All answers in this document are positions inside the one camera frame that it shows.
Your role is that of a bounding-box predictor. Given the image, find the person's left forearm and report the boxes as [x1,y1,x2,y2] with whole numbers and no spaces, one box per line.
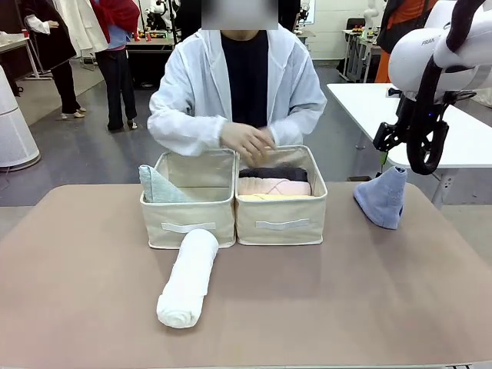
[268,103,327,146]

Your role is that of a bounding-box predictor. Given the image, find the white board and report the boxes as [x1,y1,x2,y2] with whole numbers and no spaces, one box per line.
[299,0,317,25]

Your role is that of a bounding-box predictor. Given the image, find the blue towel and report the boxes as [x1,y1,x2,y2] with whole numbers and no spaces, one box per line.
[352,165,408,231]

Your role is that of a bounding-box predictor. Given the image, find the bystander in black dress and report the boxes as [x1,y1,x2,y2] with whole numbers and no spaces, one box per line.
[18,0,87,121]

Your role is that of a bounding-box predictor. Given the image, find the white side table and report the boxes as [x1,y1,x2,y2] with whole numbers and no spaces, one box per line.
[326,82,492,204]

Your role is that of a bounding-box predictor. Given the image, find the pale green towel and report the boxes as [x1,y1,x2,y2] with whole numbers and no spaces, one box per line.
[138,164,193,204]

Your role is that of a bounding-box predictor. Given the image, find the dark grey towel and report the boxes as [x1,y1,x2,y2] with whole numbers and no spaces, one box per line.
[238,166,309,183]

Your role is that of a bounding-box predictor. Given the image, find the beige fabric storage bin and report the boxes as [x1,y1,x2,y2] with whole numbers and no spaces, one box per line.
[139,148,237,250]
[234,144,329,247]

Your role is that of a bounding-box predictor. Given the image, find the dark background table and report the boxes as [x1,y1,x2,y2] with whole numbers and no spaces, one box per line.
[126,38,181,91]

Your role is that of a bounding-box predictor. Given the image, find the pink towel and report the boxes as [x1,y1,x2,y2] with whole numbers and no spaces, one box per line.
[238,176,312,197]

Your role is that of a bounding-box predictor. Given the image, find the yellow towel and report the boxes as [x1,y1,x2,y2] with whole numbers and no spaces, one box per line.
[238,193,314,201]

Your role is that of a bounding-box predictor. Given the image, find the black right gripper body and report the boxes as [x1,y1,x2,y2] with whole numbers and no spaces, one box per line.
[395,95,416,134]

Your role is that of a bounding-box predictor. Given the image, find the person in white jacket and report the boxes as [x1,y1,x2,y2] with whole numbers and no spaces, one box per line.
[148,0,327,157]

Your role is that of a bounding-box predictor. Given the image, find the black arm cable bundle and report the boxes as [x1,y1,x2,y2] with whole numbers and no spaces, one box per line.
[406,0,487,177]

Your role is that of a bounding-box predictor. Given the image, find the bystander in red sweater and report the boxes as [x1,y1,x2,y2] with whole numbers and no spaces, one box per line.
[57,0,140,132]

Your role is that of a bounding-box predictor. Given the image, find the background robot on frame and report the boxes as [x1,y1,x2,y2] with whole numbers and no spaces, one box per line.
[144,0,181,32]

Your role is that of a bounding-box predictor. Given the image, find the light background table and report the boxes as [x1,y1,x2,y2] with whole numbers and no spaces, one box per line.
[0,32,53,81]

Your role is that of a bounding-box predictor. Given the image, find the person's left hand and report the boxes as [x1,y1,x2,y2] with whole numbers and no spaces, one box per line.
[262,127,278,155]

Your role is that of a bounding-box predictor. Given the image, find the bystander in orange trousers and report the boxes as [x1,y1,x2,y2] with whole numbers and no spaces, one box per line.
[375,0,427,85]

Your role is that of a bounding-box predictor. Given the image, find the person's right hand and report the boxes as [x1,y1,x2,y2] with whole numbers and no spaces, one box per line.
[219,121,271,167]

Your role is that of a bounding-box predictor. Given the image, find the grey background desk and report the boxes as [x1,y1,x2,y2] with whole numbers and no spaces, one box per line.
[344,29,382,84]

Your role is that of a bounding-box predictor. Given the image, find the person's right forearm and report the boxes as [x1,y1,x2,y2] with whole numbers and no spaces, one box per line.
[148,114,228,157]

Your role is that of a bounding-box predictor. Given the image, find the white rolled towel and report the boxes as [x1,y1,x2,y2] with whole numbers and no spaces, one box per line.
[155,228,220,329]

